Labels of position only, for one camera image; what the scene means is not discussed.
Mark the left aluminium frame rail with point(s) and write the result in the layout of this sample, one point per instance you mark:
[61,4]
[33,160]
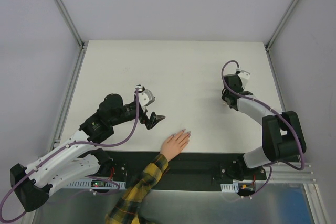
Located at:
[62,114]

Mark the aluminium frame rail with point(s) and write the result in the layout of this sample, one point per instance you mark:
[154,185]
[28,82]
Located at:
[311,190]
[62,114]

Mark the right aluminium frame rail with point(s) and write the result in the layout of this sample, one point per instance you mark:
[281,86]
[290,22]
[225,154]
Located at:
[311,190]

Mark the white cable duct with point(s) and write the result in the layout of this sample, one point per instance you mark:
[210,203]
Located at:
[88,183]
[230,188]

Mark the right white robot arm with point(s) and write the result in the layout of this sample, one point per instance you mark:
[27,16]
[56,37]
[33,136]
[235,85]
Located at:
[282,135]

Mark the right white cable duct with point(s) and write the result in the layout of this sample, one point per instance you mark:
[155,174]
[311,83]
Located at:
[230,188]

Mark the yellow plaid sleeve forearm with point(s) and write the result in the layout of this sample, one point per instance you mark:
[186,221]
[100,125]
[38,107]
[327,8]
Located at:
[128,206]

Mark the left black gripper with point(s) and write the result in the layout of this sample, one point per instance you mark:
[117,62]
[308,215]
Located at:
[146,119]

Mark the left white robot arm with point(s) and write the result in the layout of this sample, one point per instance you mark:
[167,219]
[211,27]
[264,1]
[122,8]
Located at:
[82,154]

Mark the left white cable duct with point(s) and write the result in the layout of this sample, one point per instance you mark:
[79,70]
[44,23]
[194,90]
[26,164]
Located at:
[88,183]

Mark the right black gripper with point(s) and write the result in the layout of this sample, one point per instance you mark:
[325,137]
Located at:
[227,99]

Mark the person's hand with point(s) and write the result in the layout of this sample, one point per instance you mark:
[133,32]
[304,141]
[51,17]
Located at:
[174,144]

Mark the left aluminium frame post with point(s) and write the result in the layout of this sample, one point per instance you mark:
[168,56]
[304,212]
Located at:
[70,23]

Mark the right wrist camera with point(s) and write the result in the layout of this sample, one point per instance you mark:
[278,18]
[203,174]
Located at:
[244,77]

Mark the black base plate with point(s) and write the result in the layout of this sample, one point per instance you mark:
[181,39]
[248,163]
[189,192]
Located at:
[187,172]

